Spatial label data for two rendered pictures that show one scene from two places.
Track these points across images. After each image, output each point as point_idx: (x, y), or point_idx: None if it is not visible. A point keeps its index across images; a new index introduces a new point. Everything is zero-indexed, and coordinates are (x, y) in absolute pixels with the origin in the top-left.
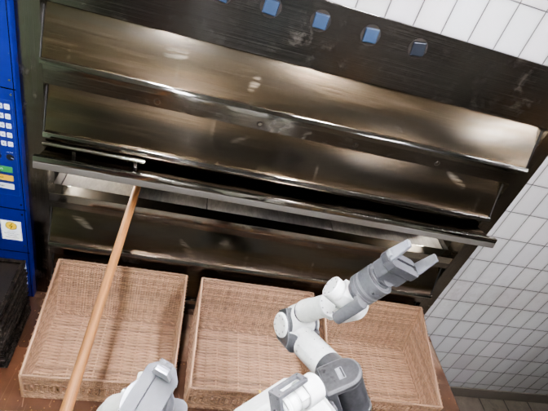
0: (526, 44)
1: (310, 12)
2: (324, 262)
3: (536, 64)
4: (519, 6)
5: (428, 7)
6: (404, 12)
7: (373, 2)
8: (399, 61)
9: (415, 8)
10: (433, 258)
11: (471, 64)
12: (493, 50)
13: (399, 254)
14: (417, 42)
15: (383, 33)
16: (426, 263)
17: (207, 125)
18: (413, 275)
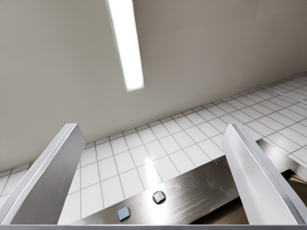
0: (207, 154)
1: None
2: None
3: (224, 155)
4: (183, 149)
5: (145, 178)
6: (134, 189)
7: (113, 197)
8: (156, 212)
9: (138, 183)
10: (228, 139)
11: (197, 180)
12: (198, 167)
13: (36, 166)
14: (154, 194)
15: (131, 206)
16: (245, 165)
17: None
18: (251, 224)
